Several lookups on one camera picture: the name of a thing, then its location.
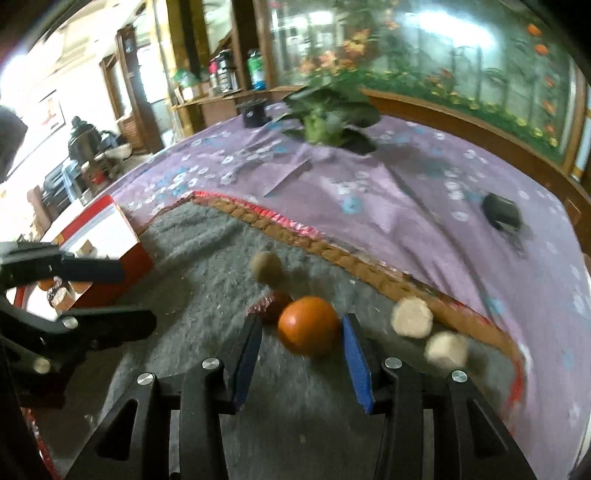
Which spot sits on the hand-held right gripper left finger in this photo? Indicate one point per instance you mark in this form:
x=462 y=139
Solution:
x=244 y=364

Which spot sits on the black kettle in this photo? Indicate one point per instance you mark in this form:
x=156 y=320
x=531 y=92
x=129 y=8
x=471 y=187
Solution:
x=85 y=138

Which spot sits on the orange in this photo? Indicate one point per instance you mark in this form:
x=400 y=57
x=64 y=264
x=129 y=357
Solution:
x=308 y=325

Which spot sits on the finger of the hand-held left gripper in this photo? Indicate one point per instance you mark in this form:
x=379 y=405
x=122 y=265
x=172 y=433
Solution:
x=115 y=323
x=92 y=271

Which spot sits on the small black box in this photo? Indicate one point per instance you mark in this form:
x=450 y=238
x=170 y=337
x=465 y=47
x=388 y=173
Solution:
x=501 y=210

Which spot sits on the wooden headboard flower glass panel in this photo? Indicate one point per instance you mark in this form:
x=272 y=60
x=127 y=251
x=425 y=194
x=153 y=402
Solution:
x=438 y=46

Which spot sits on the framed wall picture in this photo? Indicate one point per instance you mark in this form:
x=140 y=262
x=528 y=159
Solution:
x=52 y=110

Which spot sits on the red cardboard box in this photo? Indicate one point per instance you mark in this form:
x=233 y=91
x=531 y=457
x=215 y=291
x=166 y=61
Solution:
x=134 y=277

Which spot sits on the white bowl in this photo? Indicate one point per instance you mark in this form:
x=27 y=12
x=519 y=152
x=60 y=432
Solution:
x=115 y=151

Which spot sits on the dark red fruit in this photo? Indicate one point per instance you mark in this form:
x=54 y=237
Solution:
x=272 y=307

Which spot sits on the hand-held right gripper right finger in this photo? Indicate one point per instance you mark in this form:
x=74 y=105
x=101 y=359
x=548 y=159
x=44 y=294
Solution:
x=358 y=364

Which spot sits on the green plastic bottle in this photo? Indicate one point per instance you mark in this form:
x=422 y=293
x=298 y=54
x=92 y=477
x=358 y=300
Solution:
x=256 y=71

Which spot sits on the brown kiwi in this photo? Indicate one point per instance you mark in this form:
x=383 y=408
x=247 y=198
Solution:
x=268 y=266

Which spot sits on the leafy green vegetable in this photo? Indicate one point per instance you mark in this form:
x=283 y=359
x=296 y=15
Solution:
x=318 y=127

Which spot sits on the black cup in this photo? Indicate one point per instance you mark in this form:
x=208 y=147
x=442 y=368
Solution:
x=253 y=114

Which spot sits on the wooden side shelf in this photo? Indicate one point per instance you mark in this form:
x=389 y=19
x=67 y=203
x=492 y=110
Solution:
x=207 y=108

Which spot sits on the grey felt mat red trim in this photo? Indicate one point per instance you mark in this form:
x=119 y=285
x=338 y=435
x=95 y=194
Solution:
x=207 y=258

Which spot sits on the green plastic bag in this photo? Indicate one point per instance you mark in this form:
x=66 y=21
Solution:
x=184 y=77

